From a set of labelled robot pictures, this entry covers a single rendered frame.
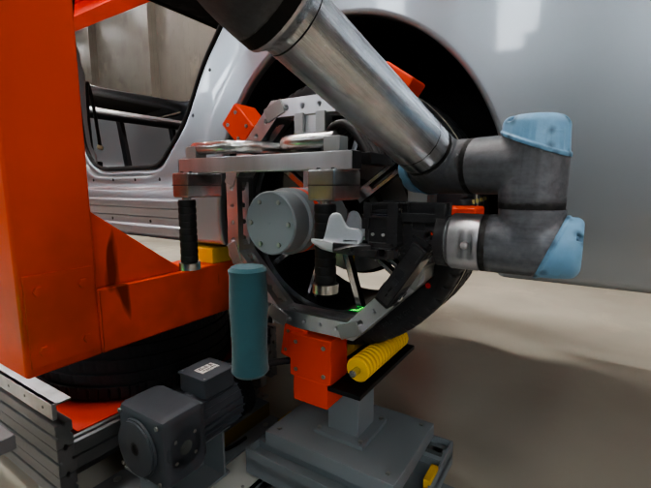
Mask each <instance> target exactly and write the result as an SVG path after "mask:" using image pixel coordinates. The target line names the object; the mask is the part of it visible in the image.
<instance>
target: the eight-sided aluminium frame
mask: <svg viewBox="0 0 651 488"><path fill-rule="evenodd" d="M317 110H326V112H327V113H330V116H333V117H334V116H342V115H341V114H340V113H338V112H337V111H336V110H335V109H334V108H333V107H331V106H330V105H329V104H328V103H327V102H326V101H324V100H323V99H322V98H321V97H320V96H319V95H318V94H316V95H309V96H302V97H295V98H289V99H279V100H276V101H271V102H270V103H269V105H268V106H267V108H265V109H264V110H263V115H262V116H261V118H260V119H259V121H258V122H257V124H256V125H255V127H254V129H253V130H252V132H251V133H250V135H249V136H248V138H246V140H256V141H267V142H276V143H277V142H278V140H279V139H280V137H281V136H282V135H283V134H284V133H285V131H286V130H287V128H288V127H289V126H290V124H291V123H292V121H295V113H301V112H303V113H304V115H308V114H316V111H317ZM254 175H255V172H226V179H225V183H226V189H227V216H228V243H229V244H228V245H227V246H228V249H229V257H230V258H231V259H232V264H241V263H259V264H262V265H264V266H265V267H266V268H267V271H266V283H267V302H268V315H269V316H271V317H272V318H273V320H274V321H275V322H276V323H280V324H282V325H283V326H284V325H285V324H286V323H287V324H289V325H291V326H294V327H297V328H300V329H305V330H309V331H313V332H317V333H322V334H325V335H329V336H333V337H337V338H341V340H344V339H346V340H350V341H354V340H355V339H357V338H358V337H360V336H361V335H363V334H364V333H365V332H367V331H368V330H370V329H371V328H373V327H374V325H375V324H376V323H377V322H379V321H380V320H381V319H382V318H384V317H385V316H386V315H387V314H388V313H390V312H391V311H392V310H393V309H394V308H396V307H397V306H398V305H399V304H400V303H402V302H403V301H404V300H405V299H406V298H408V297H409V296H410V295H411V294H412V293H413V292H415V291H416V290H417V289H419V288H420V287H422V286H423V285H425V284H426V282H427V281H428V280H429V279H430V278H432V277H433V276H434V265H435V262H434V259H433V256H432V257H431V258H430V260H429V261H428V263H427V264H426V265H425V266H424V267H423V269H422V270H421V271H420V273H419V274H418V276H417V277H416V279H415V280H414V281H413V283H412V284H411V286H410V287H409V288H408V290H407V291H406V292H407V294H406V295H405V297H404V298H403V299H402V301H401V302H400V303H399V304H397V305H396V306H391V307H389V308H387V309H386V308H385V307H384V306H382V305H381V304H380V303H379V302H378V301H377V300H376V299H375V298H374V299H373V300H372V301H371V302H369V303H368V304H367V305H366V306H365V307H364V308H363V309H362V310H360V311H359V312H358V313H357V314H356V315H352V314H347V313H341V312H336V311H331V310H327V309H322V308H317V307H312V306H307V305H302V304H296V303H294V302H293V301H292V299H291V298H290V297H289V295H288V294H287V292H286V291H285V290H284V288H283V287H282V285H281V284H280V283H279V281H278V280H277V279H276V277H275V276H274V274H273V273H272V272H271V270H270V269H269V267H268V266H267V265H266V263H265V262H264V260H263V259H262V257H261V256H260V255H259V253H258V252H257V250H256V249H255V244H254V243H253V241H252V240H251V238H250V235H249V233H248V229H247V212H248V208H249V206H250V204H251V202H252V200H253V177H254ZM408 201H416V202H437V195H426V194H423V193H414V192H411V191H409V190H408Z"/></svg>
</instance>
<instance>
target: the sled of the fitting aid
mask: <svg viewBox="0 0 651 488"><path fill-rule="evenodd" d="M452 448H453V441H450V440H447V439H444V438H441V437H438V436H435V435H434V437H433V439H432V440H431V442H430V444H429V445H428V447H427V448H426V449H425V451H424V453H423V454H422V456H421V458H420V459H419V461H418V463H417V465H416V467H415V468H414V470H413V472H412V473H411V475H410V477H409V478H408V480H407V482H406V483H405V485H404V487H403V488H441V487H442V485H443V483H444V480H445V478H446V476H447V474H448V472H449V470H450V467H451V465H452ZM245 451H246V472H247V473H249V474H251V475H253V476H255V477H257V478H259V479H261V480H263V481H265V482H266V483H268V484H270V485H272V486H274V487H276V488H360V487H358V486H356V485H354V484H352V483H350V482H348V481H346V480H344V479H341V478H339V477H337V476H335V475H333V474H330V473H327V472H325V471H323V470H320V469H318V468H316V467H314V466H311V465H309V464H307V463H305V462H303V461H300V460H298V459H296V458H295V457H293V456H290V455H288V454H286V453H284V452H282V451H279V450H277V449H275V448H273V447H270V446H268V445H266V444H265V433H264V434H263V435H262V436H261V437H260V438H258V439H257V440H256V441H254V442H253V443H252V444H250V445H249V446H248V447H246V448H245Z"/></svg>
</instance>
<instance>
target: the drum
mask: <svg viewBox="0 0 651 488"><path fill-rule="evenodd" d="M316 203H320V202H319V201H315V200H309V199H308V187H304V188H279V189H276V190H274V191H265V192H262V193H260V194H258V195H257V196H256V197H255V198H254V199H253V200H252V202H251V204H250V206H249V208H248V212H247V229H248V233H249V235H250V238H251V240H252V241H253V243H254V244H255V246H256V247H257V248H258V249H259V250H260V251H262V252H263V253H265V254H268V255H280V254H284V255H292V254H296V253H302V252H305V251H309V250H314V249H315V245H314V244H313V243H312V242H311V238H315V237H314V232H315V229H314V224H315V220H314V215H315V211H314V205H315V204H316ZM331 203H335V204H336V213H340V214H341V215H342V216H343V218H344V221H345V223H346V221H347V210H346V207H345V205H344V203H343V201H342V200H339V201H332V202H331Z"/></svg>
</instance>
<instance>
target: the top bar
mask: <svg viewBox="0 0 651 488"><path fill-rule="evenodd" d="M316 168H321V169H326V168H336V169H361V151H357V150H339V151H318V152H299V153H284V152H281V153H280V154H263V155H246V156H236V155H232V156H228V157H210V158H195V159H179V160H178V172H180V171H183V172H189V171H192V172H197V173H225V172H266V171H307V170H309V169H316Z"/></svg>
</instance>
